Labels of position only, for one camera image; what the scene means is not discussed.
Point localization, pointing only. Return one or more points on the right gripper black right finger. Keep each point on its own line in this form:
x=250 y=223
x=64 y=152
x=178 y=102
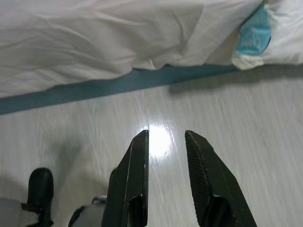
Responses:
x=213 y=184

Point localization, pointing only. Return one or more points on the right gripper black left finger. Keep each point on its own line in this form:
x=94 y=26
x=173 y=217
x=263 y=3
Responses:
x=132 y=184

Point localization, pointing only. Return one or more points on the mattress with beige sheet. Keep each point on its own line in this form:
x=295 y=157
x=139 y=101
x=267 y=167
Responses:
x=106 y=35

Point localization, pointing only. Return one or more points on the cream cartoon print quilt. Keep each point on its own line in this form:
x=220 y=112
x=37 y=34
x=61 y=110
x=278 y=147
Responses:
x=284 y=35

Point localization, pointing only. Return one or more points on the teal upholstered bed frame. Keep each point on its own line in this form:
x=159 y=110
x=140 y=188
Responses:
x=118 y=82

